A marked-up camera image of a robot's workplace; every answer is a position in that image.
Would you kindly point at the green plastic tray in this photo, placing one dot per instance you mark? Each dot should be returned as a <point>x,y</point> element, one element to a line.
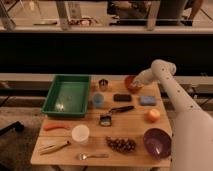
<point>67,96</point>

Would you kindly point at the small metal cup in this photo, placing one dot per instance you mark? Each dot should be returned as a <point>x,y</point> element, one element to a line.
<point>103,84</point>

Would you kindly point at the yellow banana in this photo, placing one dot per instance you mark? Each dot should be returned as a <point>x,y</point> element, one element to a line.
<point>53,147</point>

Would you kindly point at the black rectangular block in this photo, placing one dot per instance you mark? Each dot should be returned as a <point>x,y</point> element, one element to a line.
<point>122,98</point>

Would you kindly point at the orange carrot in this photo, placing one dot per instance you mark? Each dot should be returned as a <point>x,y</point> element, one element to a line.
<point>55,126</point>

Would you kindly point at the light blue cup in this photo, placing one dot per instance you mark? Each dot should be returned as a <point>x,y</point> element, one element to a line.
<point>98,100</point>

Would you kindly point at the bunch of dark grapes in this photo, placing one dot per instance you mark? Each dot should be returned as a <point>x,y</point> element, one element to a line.
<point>121,145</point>

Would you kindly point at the blue sponge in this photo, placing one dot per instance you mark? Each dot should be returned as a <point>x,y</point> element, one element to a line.
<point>147,100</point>

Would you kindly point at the white plastic cup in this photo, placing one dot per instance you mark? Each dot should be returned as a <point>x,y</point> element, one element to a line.
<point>80,134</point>

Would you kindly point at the purple bowl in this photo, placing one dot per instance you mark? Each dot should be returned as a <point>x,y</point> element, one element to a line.
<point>157,143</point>

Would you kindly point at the red bowl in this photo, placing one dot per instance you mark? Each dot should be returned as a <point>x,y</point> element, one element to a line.
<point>128,84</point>

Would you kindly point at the black handled brush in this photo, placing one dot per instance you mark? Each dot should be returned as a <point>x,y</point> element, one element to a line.
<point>106,119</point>

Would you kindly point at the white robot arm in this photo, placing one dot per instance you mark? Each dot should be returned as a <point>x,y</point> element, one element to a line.
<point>192,141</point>

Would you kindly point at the orange fruit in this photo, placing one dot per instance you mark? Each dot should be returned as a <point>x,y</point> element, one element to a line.
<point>153,115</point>

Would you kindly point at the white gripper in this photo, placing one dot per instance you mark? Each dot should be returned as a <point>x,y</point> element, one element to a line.
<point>145,77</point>

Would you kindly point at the wooden table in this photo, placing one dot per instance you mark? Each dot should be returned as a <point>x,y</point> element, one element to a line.
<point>132,124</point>

